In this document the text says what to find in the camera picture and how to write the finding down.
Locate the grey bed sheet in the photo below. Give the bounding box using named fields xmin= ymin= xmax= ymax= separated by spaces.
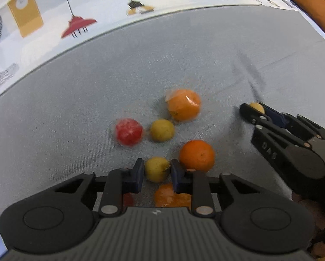
xmin=0 ymin=4 xmax=325 ymax=261

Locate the bare orange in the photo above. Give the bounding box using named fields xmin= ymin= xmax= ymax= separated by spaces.
xmin=178 ymin=140 xmax=215 ymax=173

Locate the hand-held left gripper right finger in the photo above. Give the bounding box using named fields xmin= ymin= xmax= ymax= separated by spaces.
xmin=170 ymin=159 xmax=265 ymax=216

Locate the small yellow-green fruit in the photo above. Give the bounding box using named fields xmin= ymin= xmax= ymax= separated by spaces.
xmin=149 ymin=119 xmax=176 ymax=142
xmin=249 ymin=102 xmax=266 ymax=115
xmin=144 ymin=157 xmax=171 ymax=183

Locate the grey quilt with printed band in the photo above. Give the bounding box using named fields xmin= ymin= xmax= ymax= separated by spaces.
xmin=0 ymin=0 xmax=299 ymax=105

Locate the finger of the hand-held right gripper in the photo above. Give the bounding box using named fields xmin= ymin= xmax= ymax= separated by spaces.
xmin=260 ymin=103 xmax=325 ymax=144
xmin=239 ymin=103 xmax=296 ymax=169

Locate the person's right hand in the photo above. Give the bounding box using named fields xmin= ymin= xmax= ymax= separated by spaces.
xmin=291 ymin=192 xmax=325 ymax=254

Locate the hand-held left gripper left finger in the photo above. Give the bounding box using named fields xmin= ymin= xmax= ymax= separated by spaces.
xmin=53 ymin=158 xmax=144 ymax=216

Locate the plastic-wrapped orange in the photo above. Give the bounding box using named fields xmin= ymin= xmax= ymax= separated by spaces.
xmin=165 ymin=88 xmax=202 ymax=123
xmin=154 ymin=183 xmax=192 ymax=208

